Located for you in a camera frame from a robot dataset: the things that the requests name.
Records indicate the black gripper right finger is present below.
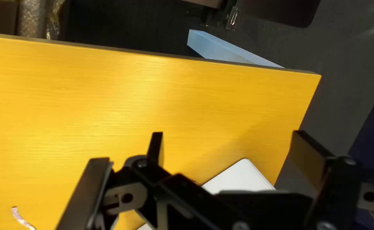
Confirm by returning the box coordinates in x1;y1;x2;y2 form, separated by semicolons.
289;129;374;230

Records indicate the black rounded device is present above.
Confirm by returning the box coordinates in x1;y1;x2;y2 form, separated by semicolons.
204;0;323;30

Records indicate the white plastic storage bin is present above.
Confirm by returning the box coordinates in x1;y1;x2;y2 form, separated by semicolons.
200;157;277;195

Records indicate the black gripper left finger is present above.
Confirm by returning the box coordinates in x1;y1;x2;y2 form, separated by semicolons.
56;131;175;230

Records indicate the grey speckled post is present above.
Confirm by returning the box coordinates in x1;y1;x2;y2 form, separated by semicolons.
18;0;65;40

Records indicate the light blue foam board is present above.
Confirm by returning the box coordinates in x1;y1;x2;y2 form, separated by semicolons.
185;28;286;68

